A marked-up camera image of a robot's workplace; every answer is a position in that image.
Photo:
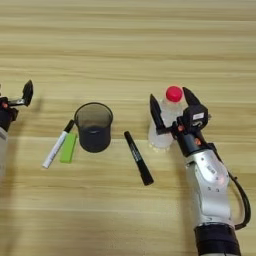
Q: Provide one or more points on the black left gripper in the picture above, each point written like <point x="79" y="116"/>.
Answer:
<point x="5" y="115"/>

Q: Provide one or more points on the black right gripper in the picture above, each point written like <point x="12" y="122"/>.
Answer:
<point x="190" y="143"/>

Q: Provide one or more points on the clear bottle with red cap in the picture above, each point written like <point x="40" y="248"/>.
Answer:
<point x="170" y="110"/>

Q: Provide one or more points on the white marker with black cap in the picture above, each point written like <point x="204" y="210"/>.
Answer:
<point x="55" y="150"/>

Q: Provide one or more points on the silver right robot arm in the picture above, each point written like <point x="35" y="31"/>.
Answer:
<point x="208" y="186"/>

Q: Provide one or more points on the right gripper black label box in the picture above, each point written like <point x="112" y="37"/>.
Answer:
<point x="196" y="116"/>

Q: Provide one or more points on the black marker pen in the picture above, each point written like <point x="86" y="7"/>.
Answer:
<point x="138" y="158"/>

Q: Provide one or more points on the green rectangular block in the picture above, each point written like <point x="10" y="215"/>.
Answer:
<point x="68" y="150"/>

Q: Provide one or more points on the dark translucent plastic cup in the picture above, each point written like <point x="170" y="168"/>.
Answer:
<point x="94" y="133"/>

